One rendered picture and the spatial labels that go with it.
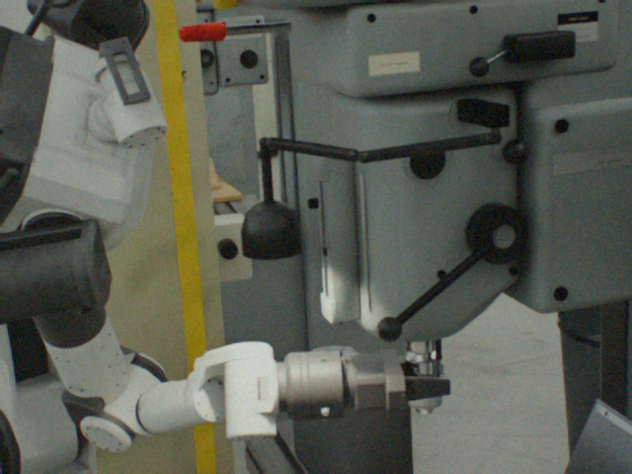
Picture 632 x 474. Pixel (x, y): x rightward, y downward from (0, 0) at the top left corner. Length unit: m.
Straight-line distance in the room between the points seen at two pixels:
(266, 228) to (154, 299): 1.89
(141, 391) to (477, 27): 0.72
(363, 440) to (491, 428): 2.42
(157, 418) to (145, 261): 1.57
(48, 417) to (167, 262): 1.29
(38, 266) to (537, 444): 2.88
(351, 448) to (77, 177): 0.63
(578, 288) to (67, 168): 0.67
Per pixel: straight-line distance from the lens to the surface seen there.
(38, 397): 1.78
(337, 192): 1.23
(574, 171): 1.25
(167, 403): 1.45
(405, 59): 1.13
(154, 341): 3.09
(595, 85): 1.26
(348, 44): 1.11
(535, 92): 1.23
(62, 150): 1.38
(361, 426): 1.66
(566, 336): 3.31
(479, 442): 3.96
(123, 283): 3.02
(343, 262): 1.25
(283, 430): 1.99
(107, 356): 1.44
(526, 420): 4.15
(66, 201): 1.37
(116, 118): 1.33
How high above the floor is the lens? 1.78
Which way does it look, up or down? 15 degrees down
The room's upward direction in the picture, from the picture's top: 3 degrees counter-clockwise
